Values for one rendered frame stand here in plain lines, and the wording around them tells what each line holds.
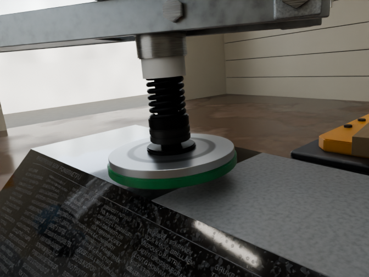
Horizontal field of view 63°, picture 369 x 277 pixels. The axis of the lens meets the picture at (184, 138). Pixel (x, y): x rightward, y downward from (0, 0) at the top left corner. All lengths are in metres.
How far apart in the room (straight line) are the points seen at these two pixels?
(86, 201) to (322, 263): 0.41
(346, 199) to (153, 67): 0.33
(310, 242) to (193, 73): 8.48
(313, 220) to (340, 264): 0.08
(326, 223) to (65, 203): 0.47
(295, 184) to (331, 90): 6.83
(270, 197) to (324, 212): 0.08
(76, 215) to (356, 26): 6.76
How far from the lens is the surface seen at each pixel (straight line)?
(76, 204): 0.62
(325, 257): 0.35
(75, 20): 0.51
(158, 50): 0.46
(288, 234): 0.38
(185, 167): 0.42
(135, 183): 0.44
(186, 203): 0.45
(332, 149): 1.03
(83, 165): 0.69
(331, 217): 0.42
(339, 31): 7.22
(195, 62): 8.83
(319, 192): 0.48
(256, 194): 0.46
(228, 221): 0.40
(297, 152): 1.03
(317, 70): 7.46
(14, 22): 0.59
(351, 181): 0.53
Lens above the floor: 1.05
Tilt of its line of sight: 14 degrees down
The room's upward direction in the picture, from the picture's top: 5 degrees counter-clockwise
